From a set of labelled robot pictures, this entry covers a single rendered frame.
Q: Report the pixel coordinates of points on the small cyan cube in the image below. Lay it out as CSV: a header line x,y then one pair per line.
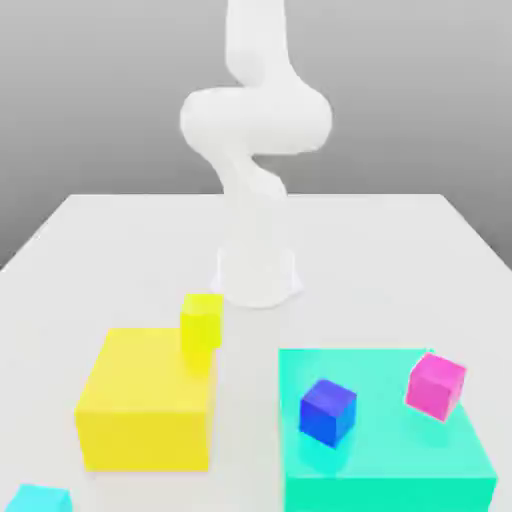
x,y
38,499

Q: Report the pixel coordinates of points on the small pink cube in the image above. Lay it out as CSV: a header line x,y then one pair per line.
x,y
435,386

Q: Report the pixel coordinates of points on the large turquoise box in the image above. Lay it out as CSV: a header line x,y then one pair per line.
x,y
384,456

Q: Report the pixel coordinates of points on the small blue cube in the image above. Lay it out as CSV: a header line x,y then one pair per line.
x,y
327,414

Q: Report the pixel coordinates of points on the small yellow cube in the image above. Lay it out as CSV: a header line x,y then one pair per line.
x,y
201,330

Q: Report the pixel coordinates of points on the large yellow box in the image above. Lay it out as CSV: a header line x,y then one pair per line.
x,y
144,404

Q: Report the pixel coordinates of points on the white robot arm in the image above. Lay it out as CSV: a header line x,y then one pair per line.
x,y
256,120

